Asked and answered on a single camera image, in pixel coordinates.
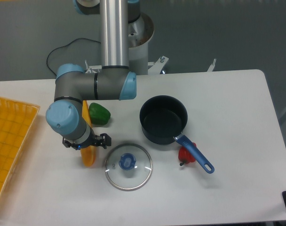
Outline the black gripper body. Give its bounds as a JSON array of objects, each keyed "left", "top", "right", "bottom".
[{"left": 71, "top": 131, "right": 96, "bottom": 150}]

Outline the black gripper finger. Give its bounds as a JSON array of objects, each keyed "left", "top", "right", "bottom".
[
  {"left": 62, "top": 138, "right": 72, "bottom": 148},
  {"left": 95, "top": 133, "right": 112, "bottom": 149}
]

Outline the long orange bread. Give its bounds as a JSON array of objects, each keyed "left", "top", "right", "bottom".
[{"left": 80, "top": 100, "right": 96, "bottom": 167}]

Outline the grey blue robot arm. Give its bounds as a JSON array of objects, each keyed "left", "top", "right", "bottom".
[{"left": 46, "top": 0, "right": 136, "bottom": 150}]

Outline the green bell pepper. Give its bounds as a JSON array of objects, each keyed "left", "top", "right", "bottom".
[{"left": 89, "top": 103, "right": 111, "bottom": 125}]

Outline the glass lid blue knob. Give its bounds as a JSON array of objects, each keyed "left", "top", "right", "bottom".
[{"left": 104, "top": 143, "right": 153, "bottom": 191}]

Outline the yellow woven basket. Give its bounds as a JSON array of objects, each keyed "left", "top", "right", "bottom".
[{"left": 0, "top": 97, "right": 40, "bottom": 198}]

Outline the red bell pepper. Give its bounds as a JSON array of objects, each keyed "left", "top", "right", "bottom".
[{"left": 178, "top": 146, "right": 196, "bottom": 166}]

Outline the dark pot blue handle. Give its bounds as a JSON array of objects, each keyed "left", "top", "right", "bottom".
[{"left": 139, "top": 95, "right": 215, "bottom": 174}]

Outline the black cable on floor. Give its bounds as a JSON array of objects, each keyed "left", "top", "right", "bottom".
[{"left": 46, "top": 38, "right": 103, "bottom": 79}]

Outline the white bracket behind table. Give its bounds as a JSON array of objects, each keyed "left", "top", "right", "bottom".
[{"left": 207, "top": 58, "right": 216, "bottom": 72}]

